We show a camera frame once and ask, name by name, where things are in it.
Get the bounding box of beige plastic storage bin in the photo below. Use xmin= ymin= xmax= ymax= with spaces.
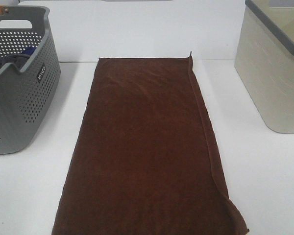
xmin=235 ymin=0 xmax=294 ymax=133

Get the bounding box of brown towel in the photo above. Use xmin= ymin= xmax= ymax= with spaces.
xmin=52 ymin=57 xmax=248 ymax=235

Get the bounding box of grey perforated laundry basket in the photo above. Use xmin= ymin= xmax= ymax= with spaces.
xmin=0 ymin=6 xmax=61 ymax=155

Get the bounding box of blue towel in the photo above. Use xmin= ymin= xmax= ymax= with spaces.
xmin=21 ymin=46 xmax=37 ymax=56

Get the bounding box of dark navy towel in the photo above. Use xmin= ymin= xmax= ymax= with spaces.
xmin=0 ymin=55 xmax=30 ymax=77

